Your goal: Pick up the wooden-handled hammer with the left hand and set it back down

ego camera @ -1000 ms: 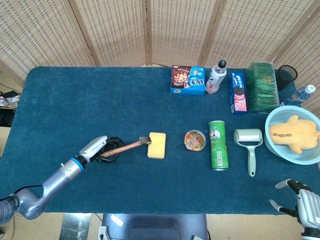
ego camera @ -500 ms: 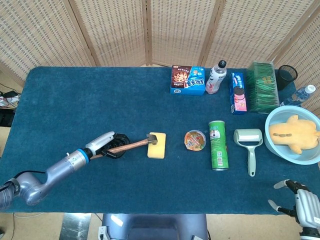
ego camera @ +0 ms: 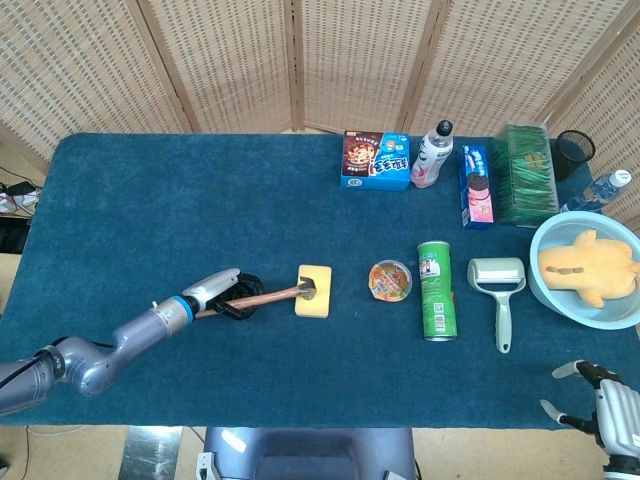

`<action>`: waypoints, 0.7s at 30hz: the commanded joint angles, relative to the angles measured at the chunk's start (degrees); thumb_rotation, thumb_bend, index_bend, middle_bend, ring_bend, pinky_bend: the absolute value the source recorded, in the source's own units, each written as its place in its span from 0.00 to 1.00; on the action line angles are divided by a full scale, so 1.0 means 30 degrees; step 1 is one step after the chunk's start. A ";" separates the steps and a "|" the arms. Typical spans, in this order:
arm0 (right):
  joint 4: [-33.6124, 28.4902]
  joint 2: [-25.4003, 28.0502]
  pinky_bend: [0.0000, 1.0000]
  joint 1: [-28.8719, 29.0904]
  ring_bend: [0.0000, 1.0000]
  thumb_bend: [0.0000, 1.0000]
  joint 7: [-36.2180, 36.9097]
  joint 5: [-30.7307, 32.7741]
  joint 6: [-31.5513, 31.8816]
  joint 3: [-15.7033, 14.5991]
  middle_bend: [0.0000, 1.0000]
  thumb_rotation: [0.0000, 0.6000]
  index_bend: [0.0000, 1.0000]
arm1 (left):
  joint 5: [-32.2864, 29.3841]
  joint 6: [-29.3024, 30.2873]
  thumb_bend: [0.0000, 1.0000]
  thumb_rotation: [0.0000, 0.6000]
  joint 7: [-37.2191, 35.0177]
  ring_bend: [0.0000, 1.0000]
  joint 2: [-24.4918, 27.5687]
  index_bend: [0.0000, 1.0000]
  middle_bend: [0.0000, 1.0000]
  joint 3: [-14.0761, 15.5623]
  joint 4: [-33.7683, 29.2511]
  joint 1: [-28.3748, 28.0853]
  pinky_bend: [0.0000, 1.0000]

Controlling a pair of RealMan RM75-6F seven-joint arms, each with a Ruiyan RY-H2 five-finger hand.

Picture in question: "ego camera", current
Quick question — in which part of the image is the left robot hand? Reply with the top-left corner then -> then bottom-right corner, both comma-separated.
182,267 -> 266,322

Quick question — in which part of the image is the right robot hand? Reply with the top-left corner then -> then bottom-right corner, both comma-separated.
539,359 -> 640,461

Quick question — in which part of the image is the wooden handle claw hammer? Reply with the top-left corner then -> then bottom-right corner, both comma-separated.
194,279 -> 317,320

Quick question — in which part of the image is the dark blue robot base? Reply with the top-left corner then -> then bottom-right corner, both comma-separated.
197,426 -> 417,480

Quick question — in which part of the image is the yellow sponge with green base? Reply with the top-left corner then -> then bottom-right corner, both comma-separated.
294,264 -> 333,318

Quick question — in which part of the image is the blue table cloth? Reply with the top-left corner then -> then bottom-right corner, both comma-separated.
0,132 -> 640,431

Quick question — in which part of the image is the light blue basin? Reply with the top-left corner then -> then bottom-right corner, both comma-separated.
528,210 -> 640,330

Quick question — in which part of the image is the yellow plush toy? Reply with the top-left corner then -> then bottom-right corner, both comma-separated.
537,229 -> 640,309

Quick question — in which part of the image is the shiny metal table leg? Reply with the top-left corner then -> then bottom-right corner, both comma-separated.
118,425 -> 184,480

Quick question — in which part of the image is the orange fruit jelly cup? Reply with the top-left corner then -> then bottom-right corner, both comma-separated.
368,259 -> 413,303

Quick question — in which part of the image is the pale green lint roller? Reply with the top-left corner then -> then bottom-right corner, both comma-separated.
467,257 -> 528,355

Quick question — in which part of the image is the blue chocolate snack box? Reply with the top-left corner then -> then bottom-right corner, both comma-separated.
340,129 -> 413,193

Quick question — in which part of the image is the black floor box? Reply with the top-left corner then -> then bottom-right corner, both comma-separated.
0,217 -> 32,255

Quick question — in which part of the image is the green chips can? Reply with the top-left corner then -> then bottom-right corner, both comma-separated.
416,240 -> 459,343

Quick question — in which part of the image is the clear water bottle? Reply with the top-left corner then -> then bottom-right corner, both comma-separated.
559,169 -> 634,215

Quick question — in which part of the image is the woven bamboo folding screen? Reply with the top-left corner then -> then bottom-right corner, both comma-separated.
0,0 -> 640,234

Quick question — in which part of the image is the green transparent box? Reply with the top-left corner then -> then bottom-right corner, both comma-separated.
492,122 -> 560,229

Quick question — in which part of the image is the white pink drink bottle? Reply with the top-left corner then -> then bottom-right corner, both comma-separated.
410,119 -> 455,190

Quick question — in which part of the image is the black mesh pen holder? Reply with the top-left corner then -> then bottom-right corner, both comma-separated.
553,129 -> 597,183

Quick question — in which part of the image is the blue sandwich cookie box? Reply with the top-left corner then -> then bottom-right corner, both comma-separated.
459,144 -> 495,231

